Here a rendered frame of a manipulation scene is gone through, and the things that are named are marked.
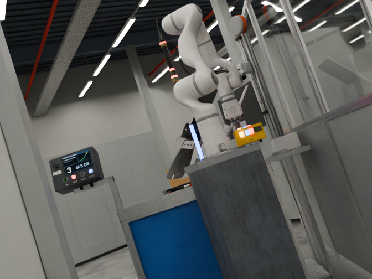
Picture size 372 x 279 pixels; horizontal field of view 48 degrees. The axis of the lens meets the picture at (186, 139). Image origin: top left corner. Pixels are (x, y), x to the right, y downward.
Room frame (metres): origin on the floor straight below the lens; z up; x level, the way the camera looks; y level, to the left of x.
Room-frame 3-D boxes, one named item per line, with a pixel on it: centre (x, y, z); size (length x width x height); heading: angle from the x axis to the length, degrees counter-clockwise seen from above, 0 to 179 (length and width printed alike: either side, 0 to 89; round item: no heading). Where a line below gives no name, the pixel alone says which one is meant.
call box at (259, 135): (2.34, -0.35, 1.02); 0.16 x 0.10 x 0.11; 89
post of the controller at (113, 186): (2.36, 0.48, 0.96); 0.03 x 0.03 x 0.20; 89
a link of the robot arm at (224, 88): (2.34, -0.31, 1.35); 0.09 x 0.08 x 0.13; 64
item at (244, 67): (3.06, -0.58, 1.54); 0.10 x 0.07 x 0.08; 124
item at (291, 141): (2.89, -0.64, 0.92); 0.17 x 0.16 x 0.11; 89
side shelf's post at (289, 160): (2.81, -0.61, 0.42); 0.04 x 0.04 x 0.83; 89
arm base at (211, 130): (2.03, -0.13, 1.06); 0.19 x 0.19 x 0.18
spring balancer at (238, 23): (3.11, -0.66, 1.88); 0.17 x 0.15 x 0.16; 179
